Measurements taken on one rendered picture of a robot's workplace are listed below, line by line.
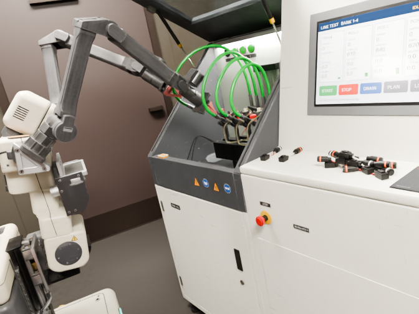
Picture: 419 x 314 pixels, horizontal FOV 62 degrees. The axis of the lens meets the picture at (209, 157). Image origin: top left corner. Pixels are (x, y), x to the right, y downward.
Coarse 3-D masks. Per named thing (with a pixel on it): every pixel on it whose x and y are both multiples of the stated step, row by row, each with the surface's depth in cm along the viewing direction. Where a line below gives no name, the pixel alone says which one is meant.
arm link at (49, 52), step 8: (40, 40) 162; (48, 40) 162; (56, 40) 162; (48, 48) 162; (56, 48) 168; (64, 48) 169; (48, 56) 163; (56, 56) 165; (48, 64) 162; (56, 64) 164; (48, 72) 162; (56, 72) 162; (48, 80) 161; (56, 80) 161; (48, 88) 161; (56, 88) 161; (56, 96) 160; (56, 104) 157
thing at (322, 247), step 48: (288, 0) 130; (336, 0) 115; (288, 48) 131; (288, 96) 133; (288, 144) 135; (336, 144) 119; (384, 144) 106; (288, 192) 111; (336, 192) 98; (288, 240) 119; (336, 240) 103; (384, 240) 90; (288, 288) 127; (336, 288) 108; (384, 288) 95
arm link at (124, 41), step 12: (108, 24) 116; (120, 36) 120; (120, 48) 127; (132, 48) 127; (144, 48) 131; (144, 60) 132; (156, 60) 136; (156, 72) 138; (168, 72) 141; (168, 84) 149
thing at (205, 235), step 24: (168, 192) 176; (168, 216) 186; (192, 216) 165; (216, 216) 149; (240, 216) 136; (192, 240) 173; (216, 240) 155; (240, 240) 141; (192, 264) 182; (216, 264) 162; (240, 264) 146; (192, 288) 192; (216, 288) 170; (240, 288) 153; (216, 312) 178; (240, 312) 159
